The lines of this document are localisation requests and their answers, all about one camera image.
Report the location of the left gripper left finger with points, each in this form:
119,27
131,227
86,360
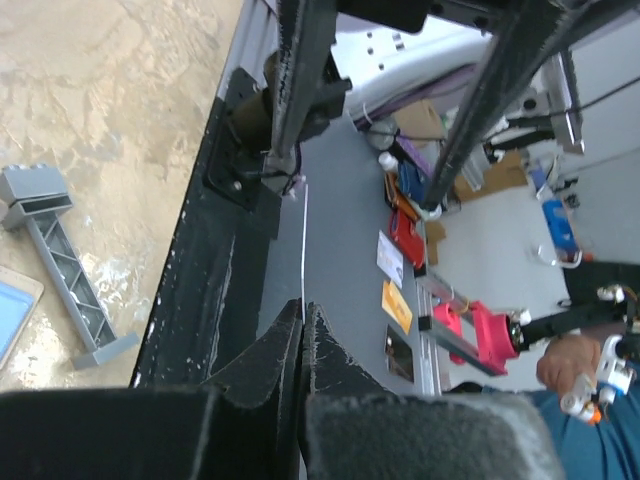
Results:
239,424

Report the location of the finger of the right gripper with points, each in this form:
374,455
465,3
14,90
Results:
525,37
306,31

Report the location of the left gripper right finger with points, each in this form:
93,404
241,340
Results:
356,429

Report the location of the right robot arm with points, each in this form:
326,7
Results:
370,55

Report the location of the dark photo card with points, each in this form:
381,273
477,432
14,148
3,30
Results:
399,355

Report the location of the orange card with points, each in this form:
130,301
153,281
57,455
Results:
395,306

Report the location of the white id card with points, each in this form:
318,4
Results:
390,260

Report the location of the person's hand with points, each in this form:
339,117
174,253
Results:
565,360

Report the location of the cardboard box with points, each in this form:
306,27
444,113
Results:
506,174

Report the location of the pink clamp fixture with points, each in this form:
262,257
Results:
478,337

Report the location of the red leather wallet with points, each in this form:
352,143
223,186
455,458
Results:
403,232

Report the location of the blue plastic object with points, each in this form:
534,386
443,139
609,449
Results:
559,226

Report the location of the grey truss bar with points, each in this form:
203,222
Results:
36,198

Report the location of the aluminium frame rail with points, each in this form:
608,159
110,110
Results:
254,40

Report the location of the black base frame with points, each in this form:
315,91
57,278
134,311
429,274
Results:
207,305

